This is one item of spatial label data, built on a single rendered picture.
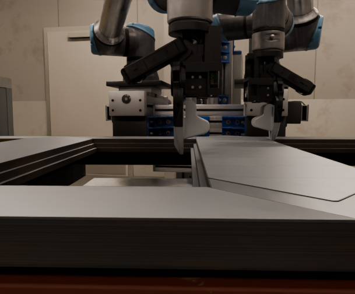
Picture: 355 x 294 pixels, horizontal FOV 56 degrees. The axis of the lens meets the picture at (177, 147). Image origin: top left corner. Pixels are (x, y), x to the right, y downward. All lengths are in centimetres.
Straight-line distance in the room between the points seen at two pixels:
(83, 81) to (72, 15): 97
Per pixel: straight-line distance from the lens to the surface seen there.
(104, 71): 505
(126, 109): 124
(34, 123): 559
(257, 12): 85
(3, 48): 596
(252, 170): 39
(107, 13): 122
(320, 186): 33
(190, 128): 55
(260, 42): 83
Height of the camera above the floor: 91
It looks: 6 degrees down
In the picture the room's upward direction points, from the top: straight up
